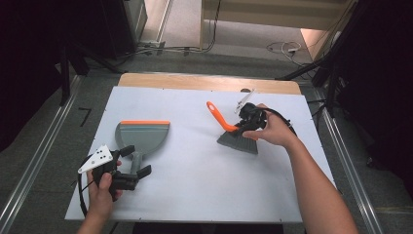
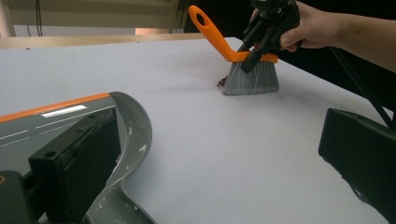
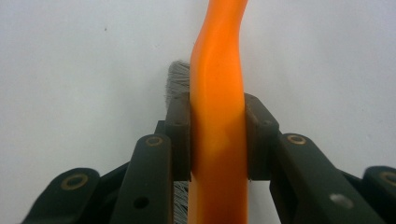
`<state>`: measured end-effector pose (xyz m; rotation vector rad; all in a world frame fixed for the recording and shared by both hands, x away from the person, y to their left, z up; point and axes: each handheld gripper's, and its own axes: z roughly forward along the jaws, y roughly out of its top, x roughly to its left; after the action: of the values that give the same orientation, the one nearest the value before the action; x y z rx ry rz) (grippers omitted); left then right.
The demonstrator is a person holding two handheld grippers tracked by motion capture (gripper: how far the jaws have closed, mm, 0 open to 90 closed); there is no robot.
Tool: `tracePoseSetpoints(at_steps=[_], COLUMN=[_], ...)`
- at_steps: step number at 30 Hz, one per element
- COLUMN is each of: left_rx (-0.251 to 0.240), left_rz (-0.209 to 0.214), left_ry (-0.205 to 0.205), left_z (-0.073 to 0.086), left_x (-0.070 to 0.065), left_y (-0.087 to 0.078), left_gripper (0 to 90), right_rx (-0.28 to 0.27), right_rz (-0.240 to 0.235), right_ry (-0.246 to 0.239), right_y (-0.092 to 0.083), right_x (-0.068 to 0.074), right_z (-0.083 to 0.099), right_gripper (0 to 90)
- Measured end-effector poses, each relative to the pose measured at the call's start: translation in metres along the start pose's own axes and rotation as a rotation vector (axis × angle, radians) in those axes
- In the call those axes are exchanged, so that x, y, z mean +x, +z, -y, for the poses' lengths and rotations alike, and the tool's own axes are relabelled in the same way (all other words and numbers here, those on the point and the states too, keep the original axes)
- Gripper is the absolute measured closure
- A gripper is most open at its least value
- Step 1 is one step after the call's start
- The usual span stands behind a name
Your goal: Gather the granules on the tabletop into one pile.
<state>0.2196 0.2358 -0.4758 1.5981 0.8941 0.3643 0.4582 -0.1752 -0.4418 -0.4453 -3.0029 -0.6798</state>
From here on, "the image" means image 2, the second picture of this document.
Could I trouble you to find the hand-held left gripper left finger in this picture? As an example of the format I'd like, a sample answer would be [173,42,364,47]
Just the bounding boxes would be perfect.
[28,107,122,224]

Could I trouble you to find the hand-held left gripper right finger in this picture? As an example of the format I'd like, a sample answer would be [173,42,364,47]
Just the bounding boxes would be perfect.
[318,107,396,224]

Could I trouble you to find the orange brush with grey bristles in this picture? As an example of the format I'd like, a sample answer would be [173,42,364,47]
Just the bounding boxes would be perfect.
[188,5,280,96]

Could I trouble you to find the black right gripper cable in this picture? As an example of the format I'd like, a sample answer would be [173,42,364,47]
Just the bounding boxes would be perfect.
[329,46,395,131]

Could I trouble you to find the red beans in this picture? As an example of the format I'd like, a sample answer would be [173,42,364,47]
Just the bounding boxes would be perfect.
[217,75,230,89]

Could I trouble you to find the grey dustpan with orange edge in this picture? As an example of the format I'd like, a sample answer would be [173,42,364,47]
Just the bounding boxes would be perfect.
[0,91,157,224]

